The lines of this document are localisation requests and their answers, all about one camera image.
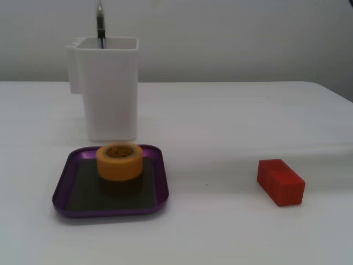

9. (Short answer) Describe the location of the red rectangular block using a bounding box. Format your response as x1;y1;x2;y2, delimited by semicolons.
256;158;306;207

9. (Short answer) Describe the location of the purple metal tray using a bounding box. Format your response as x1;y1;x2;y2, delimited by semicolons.
52;144;169;218

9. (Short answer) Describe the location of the clear black ballpoint pen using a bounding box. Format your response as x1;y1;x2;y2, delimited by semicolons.
95;0;107;50

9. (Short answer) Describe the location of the yellow tape roll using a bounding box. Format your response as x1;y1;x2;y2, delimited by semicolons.
96;142;143;182

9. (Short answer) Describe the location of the white plastic box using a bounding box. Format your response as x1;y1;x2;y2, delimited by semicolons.
65;36;140;142

